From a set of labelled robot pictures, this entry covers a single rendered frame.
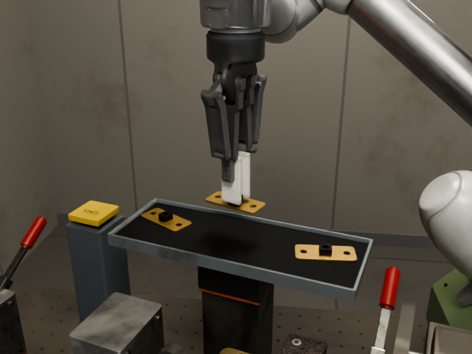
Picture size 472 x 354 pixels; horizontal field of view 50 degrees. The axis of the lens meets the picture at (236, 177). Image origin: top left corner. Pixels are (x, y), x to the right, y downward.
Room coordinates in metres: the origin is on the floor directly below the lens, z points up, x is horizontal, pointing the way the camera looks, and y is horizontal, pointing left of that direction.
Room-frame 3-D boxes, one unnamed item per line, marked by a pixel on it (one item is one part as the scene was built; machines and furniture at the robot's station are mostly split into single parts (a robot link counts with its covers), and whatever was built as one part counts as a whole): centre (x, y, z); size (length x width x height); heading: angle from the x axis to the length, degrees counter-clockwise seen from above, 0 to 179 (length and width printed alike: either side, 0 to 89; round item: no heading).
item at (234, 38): (0.67, 0.00, 1.41); 0.08 x 0.07 x 0.09; 148
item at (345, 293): (0.65, 0.00, 1.16); 0.37 x 0.14 x 0.02; 67
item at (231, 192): (0.66, 0.01, 1.26); 0.03 x 0.01 x 0.07; 58
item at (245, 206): (0.67, 0.00, 1.22); 0.08 x 0.04 x 0.01; 58
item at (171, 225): (0.72, 0.11, 1.17); 0.08 x 0.04 x 0.01; 49
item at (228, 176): (0.64, 0.02, 1.28); 0.03 x 0.01 x 0.05; 148
